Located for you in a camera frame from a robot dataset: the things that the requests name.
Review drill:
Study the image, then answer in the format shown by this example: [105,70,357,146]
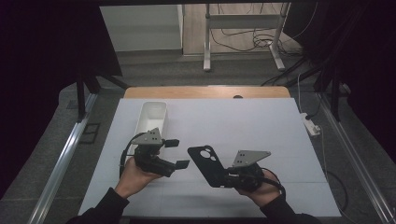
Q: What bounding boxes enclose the black phone case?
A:
[187,145,229,189]

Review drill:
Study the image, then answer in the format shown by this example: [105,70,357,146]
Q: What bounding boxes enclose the white cabinet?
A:
[99,4,185,52]

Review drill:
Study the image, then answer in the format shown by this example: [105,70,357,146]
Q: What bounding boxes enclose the black metal stand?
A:
[75,72,129,123]
[313,66,343,122]

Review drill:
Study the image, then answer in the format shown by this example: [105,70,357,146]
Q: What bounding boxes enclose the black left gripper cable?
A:
[119,132,147,179]

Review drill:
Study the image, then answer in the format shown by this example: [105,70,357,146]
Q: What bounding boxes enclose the wooden table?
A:
[123,86,292,100]

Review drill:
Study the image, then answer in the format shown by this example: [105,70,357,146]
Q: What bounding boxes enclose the aluminium rail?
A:
[27,92,99,224]
[317,92,396,224]

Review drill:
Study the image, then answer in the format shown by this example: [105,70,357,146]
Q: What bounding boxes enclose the white plastic storage box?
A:
[128,101,168,157]

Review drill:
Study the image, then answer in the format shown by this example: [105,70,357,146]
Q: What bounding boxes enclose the person's right hand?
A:
[234,169,282,209]

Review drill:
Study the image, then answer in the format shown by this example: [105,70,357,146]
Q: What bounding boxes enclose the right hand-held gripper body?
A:
[226,149,272,192]

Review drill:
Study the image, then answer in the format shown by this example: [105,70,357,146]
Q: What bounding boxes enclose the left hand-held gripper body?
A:
[131,127,176,178]

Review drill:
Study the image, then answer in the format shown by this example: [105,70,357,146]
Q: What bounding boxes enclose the tangle of black cables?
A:
[209,3,304,58]

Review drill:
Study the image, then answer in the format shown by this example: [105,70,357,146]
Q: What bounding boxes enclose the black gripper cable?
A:
[261,167,349,216]
[119,132,147,179]

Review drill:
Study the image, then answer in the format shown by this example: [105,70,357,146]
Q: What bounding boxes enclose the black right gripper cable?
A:
[261,167,349,216]

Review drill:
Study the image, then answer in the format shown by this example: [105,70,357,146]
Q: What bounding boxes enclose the black floor cables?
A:
[261,55,323,88]

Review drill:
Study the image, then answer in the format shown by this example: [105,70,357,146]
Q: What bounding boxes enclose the white power strip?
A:
[300,112,322,137]

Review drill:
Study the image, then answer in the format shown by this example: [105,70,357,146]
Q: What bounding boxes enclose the black plug with cable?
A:
[304,92,325,121]

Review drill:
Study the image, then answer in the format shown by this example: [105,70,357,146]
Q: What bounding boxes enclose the white desk frame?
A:
[203,3,292,73]

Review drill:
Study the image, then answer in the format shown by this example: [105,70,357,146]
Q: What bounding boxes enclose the person's left hand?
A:
[114,152,163,200]

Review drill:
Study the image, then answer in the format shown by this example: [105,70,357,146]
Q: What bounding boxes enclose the thin white cable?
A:
[297,73,329,173]

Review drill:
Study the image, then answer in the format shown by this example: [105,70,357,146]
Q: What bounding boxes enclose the black curtain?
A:
[282,0,396,157]
[0,0,123,200]

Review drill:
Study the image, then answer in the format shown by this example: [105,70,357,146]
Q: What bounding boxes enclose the white table board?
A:
[78,97,342,218]

